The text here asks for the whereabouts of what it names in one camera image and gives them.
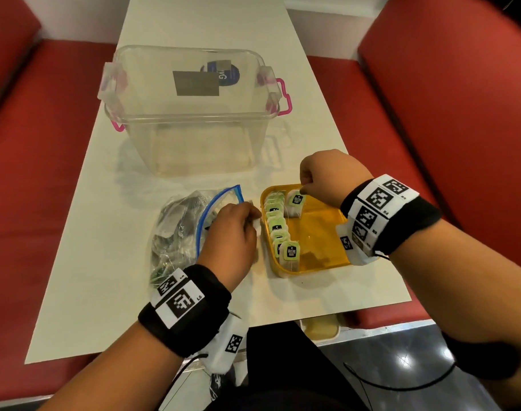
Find black right camera cable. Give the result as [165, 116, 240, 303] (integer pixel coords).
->
[344, 252, 458, 392]

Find person's black sleeve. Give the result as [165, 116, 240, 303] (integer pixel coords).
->
[442, 331, 521, 381]

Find red bench seat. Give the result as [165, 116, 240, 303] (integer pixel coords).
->
[0, 0, 118, 403]
[307, 0, 521, 330]

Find black and white shoe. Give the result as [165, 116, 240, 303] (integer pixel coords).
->
[208, 368, 238, 401]

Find black right wristband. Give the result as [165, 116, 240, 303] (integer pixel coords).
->
[340, 174, 443, 257]

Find person's right forearm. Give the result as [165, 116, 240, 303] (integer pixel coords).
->
[388, 217, 521, 407]

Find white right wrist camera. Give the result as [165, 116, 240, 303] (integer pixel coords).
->
[335, 222, 379, 267]

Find black wristband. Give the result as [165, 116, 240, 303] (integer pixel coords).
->
[138, 264, 232, 359]
[340, 174, 443, 257]

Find tea bag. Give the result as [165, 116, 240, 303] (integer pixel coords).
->
[284, 189, 307, 220]

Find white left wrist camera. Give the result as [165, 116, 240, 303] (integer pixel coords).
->
[194, 314, 249, 376]

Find person's left hand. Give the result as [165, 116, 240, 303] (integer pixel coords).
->
[196, 202, 263, 293]

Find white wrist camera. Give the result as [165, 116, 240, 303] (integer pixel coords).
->
[335, 222, 379, 267]
[194, 314, 249, 376]

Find yellow lid under table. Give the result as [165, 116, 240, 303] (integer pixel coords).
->
[299, 314, 341, 342]

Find person's right hand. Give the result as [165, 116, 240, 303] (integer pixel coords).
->
[299, 149, 374, 209]

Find rows of green-tagged tea bags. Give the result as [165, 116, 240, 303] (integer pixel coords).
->
[263, 190, 302, 272]

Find black left wristband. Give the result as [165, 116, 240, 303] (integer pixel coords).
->
[138, 264, 232, 359]

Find clear storage box pink handles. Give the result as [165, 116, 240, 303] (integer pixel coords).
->
[97, 45, 293, 177]

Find clear zip bag blue seal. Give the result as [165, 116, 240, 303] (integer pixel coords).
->
[149, 185, 246, 287]

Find person's black trousers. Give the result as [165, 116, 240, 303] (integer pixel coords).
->
[204, 321, 368, 411]

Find person's left forearm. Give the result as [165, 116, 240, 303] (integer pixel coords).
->
[40, 323, 184, 411]

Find yellow tray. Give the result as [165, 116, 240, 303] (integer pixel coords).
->
[260, 183, 374, 279]

